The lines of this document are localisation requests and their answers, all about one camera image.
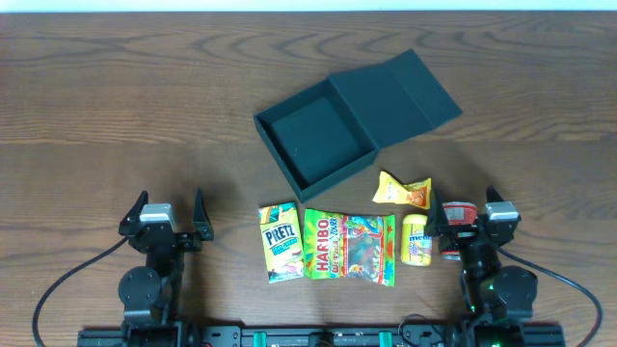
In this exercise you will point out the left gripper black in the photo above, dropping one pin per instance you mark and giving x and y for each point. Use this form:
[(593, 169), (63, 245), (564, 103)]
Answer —
[(164, 238)]

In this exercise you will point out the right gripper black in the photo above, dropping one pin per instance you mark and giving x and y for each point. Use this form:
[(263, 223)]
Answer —
[(472, 234)]

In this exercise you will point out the red tin can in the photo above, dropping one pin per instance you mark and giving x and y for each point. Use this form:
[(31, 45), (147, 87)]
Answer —
[(457, 213)]

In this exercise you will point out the Haribo gummy bag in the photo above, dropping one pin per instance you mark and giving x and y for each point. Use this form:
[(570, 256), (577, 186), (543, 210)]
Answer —
[(338, 245)]

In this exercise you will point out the black gift box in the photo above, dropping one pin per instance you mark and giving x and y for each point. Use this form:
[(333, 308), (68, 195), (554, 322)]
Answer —
[(336, 128)]

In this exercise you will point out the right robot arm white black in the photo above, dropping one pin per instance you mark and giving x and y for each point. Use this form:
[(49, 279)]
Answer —
[(495, 294)]

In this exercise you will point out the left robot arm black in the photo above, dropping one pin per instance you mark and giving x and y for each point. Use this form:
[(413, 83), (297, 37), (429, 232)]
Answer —
[(150, 293)]

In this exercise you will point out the yellow Mentos bottle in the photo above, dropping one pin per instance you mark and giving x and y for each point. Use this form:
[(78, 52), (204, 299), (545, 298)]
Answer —
[(416, 246)]

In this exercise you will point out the yellow orange candy packet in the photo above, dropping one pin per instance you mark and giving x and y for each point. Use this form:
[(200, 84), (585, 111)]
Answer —
[(390, 190)]

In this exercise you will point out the yellow Pretz snack box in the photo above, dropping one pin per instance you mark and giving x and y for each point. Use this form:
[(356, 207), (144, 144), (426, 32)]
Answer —
[(282, 241)]

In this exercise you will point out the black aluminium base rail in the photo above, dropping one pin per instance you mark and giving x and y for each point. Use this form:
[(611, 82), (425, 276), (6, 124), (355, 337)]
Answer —
[(413, 334)]

